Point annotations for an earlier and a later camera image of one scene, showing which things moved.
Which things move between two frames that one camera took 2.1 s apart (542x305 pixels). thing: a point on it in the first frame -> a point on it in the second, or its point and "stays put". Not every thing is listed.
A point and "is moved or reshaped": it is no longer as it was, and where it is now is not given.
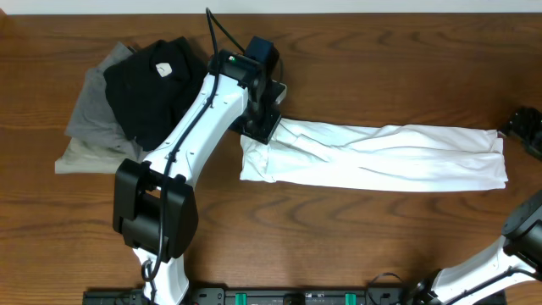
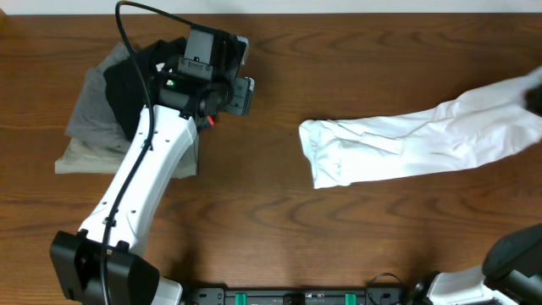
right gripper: (522, 122) -> (534, 101)
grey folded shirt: (96, 117) stays put
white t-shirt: (354, 155) is moved or reshaped
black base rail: (262, 296) stays put
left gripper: (266, 130) -> (242, 89)
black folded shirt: (150, 88) stays put
